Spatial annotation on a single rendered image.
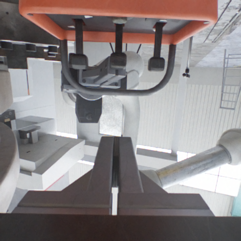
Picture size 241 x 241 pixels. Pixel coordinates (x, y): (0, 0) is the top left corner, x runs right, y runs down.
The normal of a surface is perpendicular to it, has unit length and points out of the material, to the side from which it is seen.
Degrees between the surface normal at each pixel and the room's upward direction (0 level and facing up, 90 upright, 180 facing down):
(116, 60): 102
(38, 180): 90
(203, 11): 97
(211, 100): 90
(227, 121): 90
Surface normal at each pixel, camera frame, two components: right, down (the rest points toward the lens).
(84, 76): -0.60, 0.01
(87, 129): -0.32, 0.22
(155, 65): 0.02, 0.25
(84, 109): 0.40, 0.04
